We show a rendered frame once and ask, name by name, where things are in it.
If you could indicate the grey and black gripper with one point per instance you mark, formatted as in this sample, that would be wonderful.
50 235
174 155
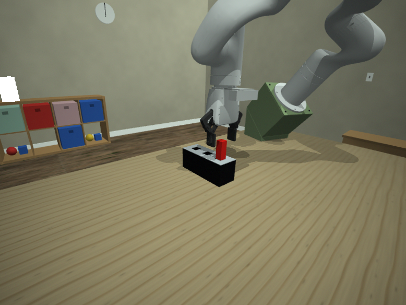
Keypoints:
223 111

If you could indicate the red square pin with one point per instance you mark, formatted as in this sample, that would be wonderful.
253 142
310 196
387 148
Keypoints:
221 149

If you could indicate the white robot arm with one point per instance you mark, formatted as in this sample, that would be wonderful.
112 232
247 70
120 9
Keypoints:
219 43

